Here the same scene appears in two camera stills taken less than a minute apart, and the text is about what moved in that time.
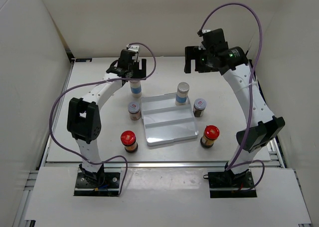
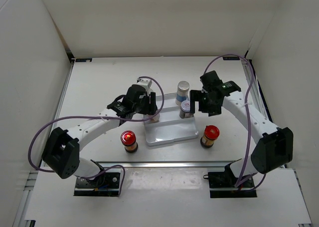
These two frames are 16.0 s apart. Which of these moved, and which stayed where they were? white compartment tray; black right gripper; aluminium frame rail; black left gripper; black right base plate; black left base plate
Moved: black right gripper; black left gripper
Stayed: white compartment tray; black left base plate; aluminium frame rail; black right base plate
